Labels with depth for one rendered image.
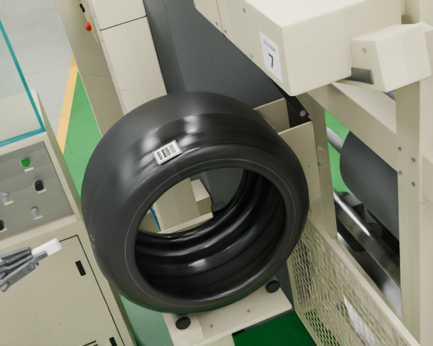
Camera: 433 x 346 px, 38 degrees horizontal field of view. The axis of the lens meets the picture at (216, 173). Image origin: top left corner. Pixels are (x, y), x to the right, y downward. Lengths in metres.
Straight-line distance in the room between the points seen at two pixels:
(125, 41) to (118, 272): 0.62
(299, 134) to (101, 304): 1.11
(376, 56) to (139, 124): 0.66
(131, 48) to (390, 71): 0.81
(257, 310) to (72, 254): 0.80
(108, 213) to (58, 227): 0.83
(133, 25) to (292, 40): 0.66
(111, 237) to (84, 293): 1.02
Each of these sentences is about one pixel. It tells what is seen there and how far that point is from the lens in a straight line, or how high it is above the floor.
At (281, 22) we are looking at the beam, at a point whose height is 1.78.
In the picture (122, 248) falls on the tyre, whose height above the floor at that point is 1.26.
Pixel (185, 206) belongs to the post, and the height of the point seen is 1.01.
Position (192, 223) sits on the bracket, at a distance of 2.05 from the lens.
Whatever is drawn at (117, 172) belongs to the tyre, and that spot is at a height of 1.43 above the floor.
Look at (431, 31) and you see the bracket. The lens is 1.30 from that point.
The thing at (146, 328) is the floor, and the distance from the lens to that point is 3.09.
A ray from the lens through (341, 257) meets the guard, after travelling 1.77.
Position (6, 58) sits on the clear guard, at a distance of 2.04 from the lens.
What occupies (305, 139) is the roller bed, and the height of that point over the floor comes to 1.14.
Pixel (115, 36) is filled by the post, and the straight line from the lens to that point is 1.72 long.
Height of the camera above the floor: 2.23
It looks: 35 degrees down
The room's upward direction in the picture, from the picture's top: 13 degrees counter-clockwise
